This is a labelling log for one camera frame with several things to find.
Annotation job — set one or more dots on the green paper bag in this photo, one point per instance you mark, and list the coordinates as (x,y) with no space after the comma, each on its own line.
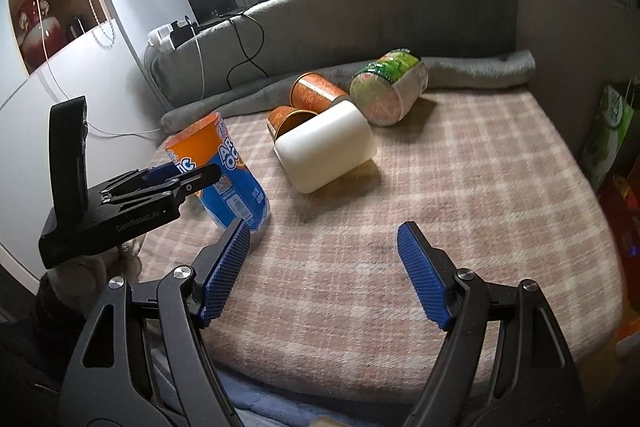
(607,132)

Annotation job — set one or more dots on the large orange patterned cup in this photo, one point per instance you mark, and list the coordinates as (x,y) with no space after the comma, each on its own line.
(320,91)

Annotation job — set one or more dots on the red and white ornament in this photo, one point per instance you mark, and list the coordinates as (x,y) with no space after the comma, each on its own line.
(40,32)

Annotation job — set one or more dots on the small orange patterned cup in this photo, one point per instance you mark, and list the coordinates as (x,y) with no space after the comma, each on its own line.
(281,119)

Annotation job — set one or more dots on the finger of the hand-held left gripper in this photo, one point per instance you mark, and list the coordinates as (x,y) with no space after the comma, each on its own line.
(160,174)
(196,183)

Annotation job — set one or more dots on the black power adapter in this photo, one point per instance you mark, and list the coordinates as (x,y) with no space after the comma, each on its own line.
(184,32)

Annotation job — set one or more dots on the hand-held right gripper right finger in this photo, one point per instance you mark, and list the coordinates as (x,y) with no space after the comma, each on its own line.
(424,276)

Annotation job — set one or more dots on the folded grey blanket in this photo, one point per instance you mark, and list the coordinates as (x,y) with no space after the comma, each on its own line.
(470,69)

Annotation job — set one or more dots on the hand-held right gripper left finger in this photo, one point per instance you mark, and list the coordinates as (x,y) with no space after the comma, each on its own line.
(226,271)

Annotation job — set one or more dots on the grey cushion backrest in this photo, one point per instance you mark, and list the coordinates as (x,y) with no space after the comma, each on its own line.
(380,12)

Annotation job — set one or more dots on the orange and blue cup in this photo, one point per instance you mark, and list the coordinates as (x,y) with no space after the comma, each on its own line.
(236,202)

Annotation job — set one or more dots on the person's left forearm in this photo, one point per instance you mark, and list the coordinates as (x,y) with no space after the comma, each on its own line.
(55,307)

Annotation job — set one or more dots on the white cup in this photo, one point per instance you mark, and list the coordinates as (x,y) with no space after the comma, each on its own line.
(325,147)

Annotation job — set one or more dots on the person's left hand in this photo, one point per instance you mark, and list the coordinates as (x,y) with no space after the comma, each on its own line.
(117,264)

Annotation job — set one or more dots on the blue-grey bed sheet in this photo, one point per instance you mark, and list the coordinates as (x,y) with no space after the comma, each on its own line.
(280,412)

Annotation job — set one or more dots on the green-labelled clear jar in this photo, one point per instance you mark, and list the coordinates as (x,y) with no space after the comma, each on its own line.
(385,92)

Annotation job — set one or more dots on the red box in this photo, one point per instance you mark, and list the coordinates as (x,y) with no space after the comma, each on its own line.
(622,227)

